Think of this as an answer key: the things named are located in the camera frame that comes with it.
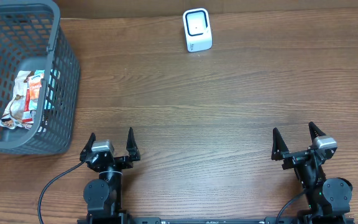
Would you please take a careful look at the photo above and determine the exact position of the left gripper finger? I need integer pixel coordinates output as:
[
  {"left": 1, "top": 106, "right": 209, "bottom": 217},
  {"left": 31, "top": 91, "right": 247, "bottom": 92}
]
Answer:
[
  {"left": 126, "top": 127, "right": 140, "bottom": 161},
  {"left": 80, "top": 133, "right": 96, "bottom": 162}
]

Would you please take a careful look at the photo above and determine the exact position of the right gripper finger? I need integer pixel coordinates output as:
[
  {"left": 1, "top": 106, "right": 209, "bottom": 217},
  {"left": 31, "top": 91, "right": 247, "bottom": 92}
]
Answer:
[
  {"left": 271, "top": 128, "right": 289, "bottom": 161},
  {"left": 308, "top": 121, "right": 326, "bottom": 141}
]

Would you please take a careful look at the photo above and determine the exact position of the teal wet wipes pack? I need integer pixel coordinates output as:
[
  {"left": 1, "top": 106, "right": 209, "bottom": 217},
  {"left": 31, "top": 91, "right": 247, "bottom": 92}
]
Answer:
[{"left": 29, "top": 68, "right": 61, "bottom": 111}]

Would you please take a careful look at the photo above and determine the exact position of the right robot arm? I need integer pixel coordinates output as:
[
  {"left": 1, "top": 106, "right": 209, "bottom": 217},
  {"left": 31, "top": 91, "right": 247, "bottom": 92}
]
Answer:
[{"left": 271, "top": 121, "right": 354, "bottom": 223}]

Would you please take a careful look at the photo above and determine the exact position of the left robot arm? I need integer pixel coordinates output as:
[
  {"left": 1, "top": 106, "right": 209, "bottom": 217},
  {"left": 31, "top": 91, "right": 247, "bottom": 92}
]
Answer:
[{"left": 77, "top": 128, "right": 140, "bottom": 224}]

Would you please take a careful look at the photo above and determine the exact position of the white barcode scanner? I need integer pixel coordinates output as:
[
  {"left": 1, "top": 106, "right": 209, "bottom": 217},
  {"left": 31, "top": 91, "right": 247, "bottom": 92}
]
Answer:
[{"left": 182, "top": 8, "right": 213, "bottom": 52}]

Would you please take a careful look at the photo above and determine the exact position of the red snack bar wrapper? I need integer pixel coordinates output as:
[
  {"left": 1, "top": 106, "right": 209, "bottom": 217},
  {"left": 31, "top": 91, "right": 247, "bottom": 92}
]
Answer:
[{"left": 22, "top": 89, "right": 34, "bottom": 123}]

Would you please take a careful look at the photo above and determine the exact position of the white brown snack bag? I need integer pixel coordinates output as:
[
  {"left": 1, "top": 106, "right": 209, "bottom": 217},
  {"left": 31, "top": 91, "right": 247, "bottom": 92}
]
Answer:
[{"left": 0, "top": 71, "right": 34, "bottom": 129}]

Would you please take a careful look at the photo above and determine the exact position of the grey plastic mesh basket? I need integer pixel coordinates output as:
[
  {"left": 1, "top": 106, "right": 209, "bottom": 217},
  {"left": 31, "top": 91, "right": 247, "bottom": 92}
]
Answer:
[{"left": 0, "top": 1, "right": 81, "bottom": 154}]

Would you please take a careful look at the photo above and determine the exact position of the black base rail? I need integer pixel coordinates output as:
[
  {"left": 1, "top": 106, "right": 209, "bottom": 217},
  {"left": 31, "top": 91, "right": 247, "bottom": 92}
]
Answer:
[{"left": 76, "top": 217, "right": 354, "bottom": 224}]

